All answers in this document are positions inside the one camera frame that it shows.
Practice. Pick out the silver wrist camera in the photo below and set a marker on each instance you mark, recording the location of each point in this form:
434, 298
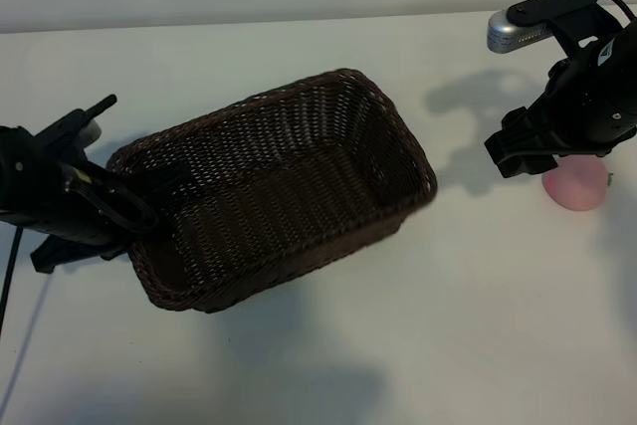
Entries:
505, 34
92, 132

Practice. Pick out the black right camera bracket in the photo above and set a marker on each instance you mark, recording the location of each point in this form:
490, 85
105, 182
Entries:
557, 3

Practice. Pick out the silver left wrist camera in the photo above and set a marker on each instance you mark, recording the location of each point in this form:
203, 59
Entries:
92, 132

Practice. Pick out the pink peach with green leaf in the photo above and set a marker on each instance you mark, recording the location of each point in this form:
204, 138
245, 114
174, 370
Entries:
577, 188

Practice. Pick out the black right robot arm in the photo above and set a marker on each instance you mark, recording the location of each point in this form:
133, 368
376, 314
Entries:
629, 86

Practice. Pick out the black camera bracket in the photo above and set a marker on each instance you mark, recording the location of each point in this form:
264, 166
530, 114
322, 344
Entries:
60, 134
557, 3

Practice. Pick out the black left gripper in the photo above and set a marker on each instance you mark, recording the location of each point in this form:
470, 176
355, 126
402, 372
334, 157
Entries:
89, 223

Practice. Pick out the black left camera bracket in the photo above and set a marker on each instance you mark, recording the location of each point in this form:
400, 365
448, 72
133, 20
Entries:
60, 134

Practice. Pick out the dark brown woven basket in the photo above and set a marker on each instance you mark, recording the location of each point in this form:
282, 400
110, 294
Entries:
278, 196

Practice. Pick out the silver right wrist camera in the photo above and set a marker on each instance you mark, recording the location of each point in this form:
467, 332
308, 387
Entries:
505, 34

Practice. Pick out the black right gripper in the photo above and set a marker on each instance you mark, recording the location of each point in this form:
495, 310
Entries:
572, 116

